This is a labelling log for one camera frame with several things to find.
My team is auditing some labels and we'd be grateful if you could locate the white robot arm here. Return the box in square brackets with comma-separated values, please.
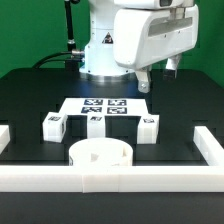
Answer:
[80, 0, 199, 93]

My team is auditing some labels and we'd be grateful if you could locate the white U-shaped fence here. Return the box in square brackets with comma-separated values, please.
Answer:
[0, 126, 224, 193]

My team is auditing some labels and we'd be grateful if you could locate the white marker sheet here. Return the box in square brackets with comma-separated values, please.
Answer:
[60, 98, 148, 116]

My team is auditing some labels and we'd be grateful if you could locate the black cable bundle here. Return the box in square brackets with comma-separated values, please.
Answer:
[32, 49, 86, 70]

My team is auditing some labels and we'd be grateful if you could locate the white round stool seat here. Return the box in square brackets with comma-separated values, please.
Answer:
[69, 138, 133, 168]

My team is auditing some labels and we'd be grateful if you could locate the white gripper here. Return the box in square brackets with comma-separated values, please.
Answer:
[113, 5, 199, 93]

